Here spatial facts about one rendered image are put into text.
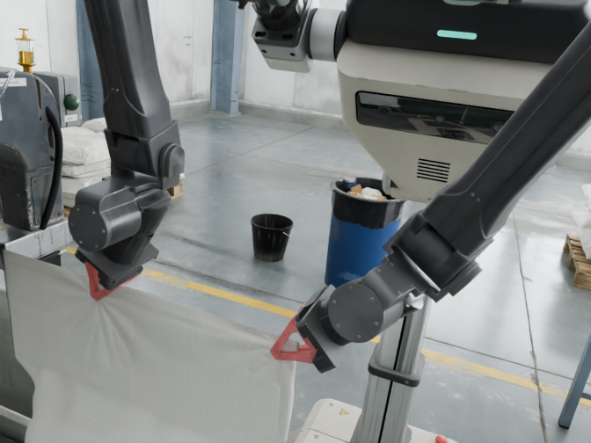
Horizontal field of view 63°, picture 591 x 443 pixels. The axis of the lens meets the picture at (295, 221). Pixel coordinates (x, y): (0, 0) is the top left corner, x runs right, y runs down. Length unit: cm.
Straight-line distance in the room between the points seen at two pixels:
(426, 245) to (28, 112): 68
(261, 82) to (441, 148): 851
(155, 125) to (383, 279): 31
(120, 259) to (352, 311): 34
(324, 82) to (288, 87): 69
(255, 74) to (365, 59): 855
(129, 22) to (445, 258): 40
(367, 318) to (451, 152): 53
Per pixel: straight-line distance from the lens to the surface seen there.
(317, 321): 56
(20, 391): 166
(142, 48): 57
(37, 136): 94
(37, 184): 96
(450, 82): 84
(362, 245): 284
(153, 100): 59
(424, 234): 50
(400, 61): 88
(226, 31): 940
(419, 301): 55
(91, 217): 58
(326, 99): 893
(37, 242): 99
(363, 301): 46
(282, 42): 89
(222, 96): 947
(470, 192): 46
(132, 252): 68
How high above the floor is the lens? 143
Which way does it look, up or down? 20 degrees down
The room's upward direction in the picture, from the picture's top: 6 degrees clockwise
